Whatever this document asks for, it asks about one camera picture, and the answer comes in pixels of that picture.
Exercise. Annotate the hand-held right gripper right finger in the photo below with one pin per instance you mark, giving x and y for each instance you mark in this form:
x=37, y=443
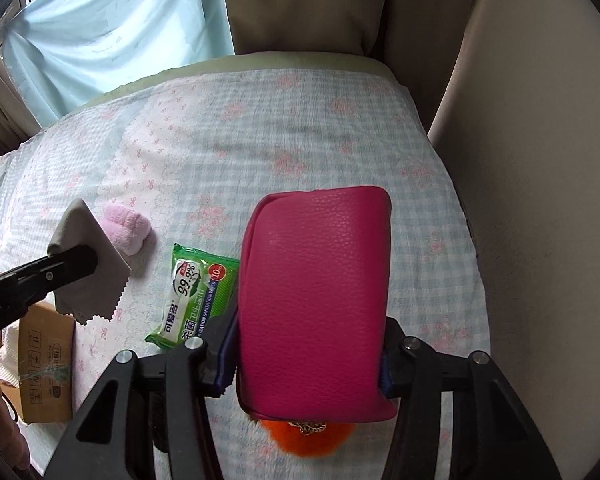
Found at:
x=386, y=375

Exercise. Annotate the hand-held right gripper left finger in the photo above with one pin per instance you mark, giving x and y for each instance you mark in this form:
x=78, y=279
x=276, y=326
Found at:
x=227, y=357

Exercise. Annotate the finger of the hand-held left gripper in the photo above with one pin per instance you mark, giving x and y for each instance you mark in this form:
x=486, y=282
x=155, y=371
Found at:
x=65, y=266

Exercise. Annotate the grey cleaning cloth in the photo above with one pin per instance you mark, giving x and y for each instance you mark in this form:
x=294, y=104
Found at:
x=87, y=230

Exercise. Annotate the pink leather pouch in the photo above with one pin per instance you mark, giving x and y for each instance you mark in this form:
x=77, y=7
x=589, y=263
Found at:
x=315, y=300

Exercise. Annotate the person's left hand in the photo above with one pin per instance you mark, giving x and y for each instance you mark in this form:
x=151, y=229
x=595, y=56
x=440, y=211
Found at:
x=0, y=435

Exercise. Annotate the white cloth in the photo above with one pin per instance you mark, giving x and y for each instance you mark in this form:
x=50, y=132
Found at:
x=12, y=355

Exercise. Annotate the pink fluffy socks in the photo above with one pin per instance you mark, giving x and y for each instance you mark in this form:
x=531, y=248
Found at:
x=125, y=230

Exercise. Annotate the cardboard box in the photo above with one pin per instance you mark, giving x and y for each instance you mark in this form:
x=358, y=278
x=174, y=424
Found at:
x=47, y=355

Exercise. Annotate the green wet wipes packet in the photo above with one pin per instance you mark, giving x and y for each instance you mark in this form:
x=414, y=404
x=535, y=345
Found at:
x=192, y=292

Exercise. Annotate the orange fur pompom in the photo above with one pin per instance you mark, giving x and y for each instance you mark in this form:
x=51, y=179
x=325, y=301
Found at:
x=280, y=435

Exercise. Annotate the beige curtain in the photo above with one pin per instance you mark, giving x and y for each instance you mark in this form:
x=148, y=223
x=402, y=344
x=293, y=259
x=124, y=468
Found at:
x=0, y=100

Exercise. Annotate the checked floral bed sheet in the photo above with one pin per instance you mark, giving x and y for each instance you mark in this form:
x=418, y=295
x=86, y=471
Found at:
x=280, y=135

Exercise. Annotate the light blue curtain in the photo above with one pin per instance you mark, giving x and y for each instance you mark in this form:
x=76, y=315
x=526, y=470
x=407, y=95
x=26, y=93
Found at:
x=125, y=30

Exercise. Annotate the beige padded armrest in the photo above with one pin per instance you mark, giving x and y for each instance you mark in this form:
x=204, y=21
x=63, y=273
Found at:
x=530, y=160

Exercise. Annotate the green mattress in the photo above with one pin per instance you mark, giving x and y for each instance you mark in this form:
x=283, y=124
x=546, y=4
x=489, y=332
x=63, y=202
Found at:
x=280, y=60

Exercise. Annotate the beige cushion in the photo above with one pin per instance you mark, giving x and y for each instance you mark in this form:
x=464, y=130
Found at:
x=300, y=5

